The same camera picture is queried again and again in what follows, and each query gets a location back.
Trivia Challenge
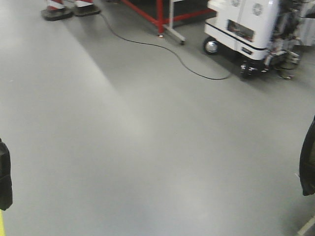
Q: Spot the right striped traffic cone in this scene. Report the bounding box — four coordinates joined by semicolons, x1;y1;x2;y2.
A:
72;0;101;17

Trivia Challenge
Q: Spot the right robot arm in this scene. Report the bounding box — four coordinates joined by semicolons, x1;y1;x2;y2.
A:
299;119;315;196

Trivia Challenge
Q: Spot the red metal frame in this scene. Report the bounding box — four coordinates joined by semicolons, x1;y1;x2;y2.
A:
121;0;214;42

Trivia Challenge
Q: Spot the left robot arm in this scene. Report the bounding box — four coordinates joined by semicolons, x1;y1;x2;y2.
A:
0;140;13;211

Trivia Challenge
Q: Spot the left striped traffic cone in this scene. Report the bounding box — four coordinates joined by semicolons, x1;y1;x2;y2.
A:
41;0;73;21

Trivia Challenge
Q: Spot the black floor cable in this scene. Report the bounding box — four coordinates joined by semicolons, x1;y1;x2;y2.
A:
97;12;233;81

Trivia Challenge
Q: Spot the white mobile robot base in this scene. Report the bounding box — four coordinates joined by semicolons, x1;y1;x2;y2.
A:
203;0;307;78

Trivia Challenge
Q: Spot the striped traffic cone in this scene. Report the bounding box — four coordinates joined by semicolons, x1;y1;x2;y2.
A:
41;0;73;21
72;0;101;17

